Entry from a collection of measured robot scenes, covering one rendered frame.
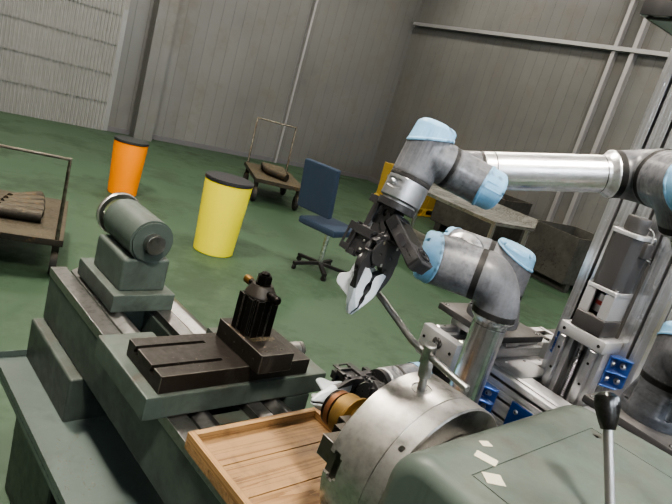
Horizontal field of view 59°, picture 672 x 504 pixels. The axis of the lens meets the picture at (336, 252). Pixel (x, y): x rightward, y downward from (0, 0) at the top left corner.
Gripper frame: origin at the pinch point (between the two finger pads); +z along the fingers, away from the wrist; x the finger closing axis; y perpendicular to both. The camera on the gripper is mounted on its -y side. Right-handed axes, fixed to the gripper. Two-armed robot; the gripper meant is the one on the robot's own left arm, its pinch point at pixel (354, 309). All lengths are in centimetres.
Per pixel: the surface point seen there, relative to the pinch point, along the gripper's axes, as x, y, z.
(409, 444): 0.5, -22.0, 12.5
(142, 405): 5, 37, 43
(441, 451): 7.8, -30.6, 7.9
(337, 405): -9.3, 0.6, 19.1
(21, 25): -167, 919, -39
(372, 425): 1.1, -15.1, 13.8
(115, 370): 5, 53, 44
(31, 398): -3, 98, 79
